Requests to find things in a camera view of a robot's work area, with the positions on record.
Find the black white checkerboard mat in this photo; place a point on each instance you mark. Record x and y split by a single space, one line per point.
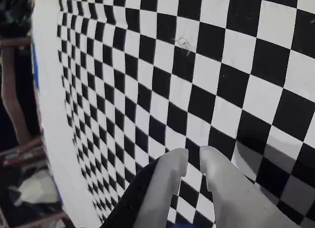
172 90

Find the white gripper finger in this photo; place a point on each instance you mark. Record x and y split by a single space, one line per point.
160 188
233 201

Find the brown wooden furniture frame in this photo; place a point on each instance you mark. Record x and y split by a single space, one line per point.
9 95

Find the blue tape strip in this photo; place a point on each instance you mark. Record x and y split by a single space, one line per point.
35 70

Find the white plastic bag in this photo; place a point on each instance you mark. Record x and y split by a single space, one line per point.
37 188

